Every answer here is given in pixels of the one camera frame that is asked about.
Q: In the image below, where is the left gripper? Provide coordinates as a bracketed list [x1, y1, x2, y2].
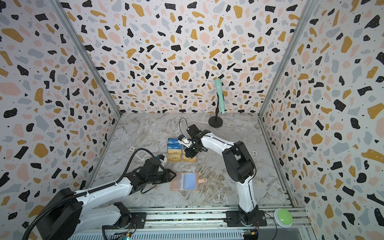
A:
[148, 167, 179, 185]

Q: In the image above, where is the blue card back left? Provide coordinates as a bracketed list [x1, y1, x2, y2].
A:
[168, 138, 179, 145]

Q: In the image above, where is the blue card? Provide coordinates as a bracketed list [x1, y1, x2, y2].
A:
[167, 144, 182, 150]
[168, 138, 179, 145]

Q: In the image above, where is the gold VIP card right front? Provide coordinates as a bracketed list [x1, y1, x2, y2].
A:
[183, 156, 197, 163]

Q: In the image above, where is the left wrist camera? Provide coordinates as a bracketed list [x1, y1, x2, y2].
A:
[156, 155, 167, 166]

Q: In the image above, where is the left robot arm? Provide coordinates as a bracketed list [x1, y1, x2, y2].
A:
[36, 156, 177, 240]

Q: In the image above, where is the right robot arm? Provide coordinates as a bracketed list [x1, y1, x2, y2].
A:
[178, 125, 267, 227]

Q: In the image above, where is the gold vip card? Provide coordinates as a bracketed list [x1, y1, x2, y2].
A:
[183, 156, 197, 163]
[167, 154, 182, 163]
[168, 150, 182, 155]

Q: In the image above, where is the mint green microphone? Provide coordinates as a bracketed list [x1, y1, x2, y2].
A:
[215, 78, 226, 114]

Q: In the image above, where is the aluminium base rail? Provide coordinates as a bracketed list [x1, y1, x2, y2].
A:
[71, 204, 317, 240]

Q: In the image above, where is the gold VIP card left front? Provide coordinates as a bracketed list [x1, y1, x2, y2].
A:
[167, 154, 182, 163]

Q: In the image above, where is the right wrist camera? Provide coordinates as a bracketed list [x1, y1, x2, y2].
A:
[178, 135, 190, 147]

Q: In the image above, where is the black corrugated cable conduit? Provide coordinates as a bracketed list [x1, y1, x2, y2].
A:
[22, 147, 157, 240]

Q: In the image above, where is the black microphone stand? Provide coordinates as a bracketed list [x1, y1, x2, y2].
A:
[209, 101, 223, 128]

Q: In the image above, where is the green push button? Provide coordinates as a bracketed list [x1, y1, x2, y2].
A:
[274, 208, 293, 228]

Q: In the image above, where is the gold VIP card left upper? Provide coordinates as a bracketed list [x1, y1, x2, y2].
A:
[168, 150, 182, 155]

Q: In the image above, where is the pink leather card holder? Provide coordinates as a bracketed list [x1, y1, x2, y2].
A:
[170, 173, 207, 191]

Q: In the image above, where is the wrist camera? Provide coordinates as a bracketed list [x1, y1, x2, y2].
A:
[156, 155, 167, 166]
[178, 135, 190, 147]

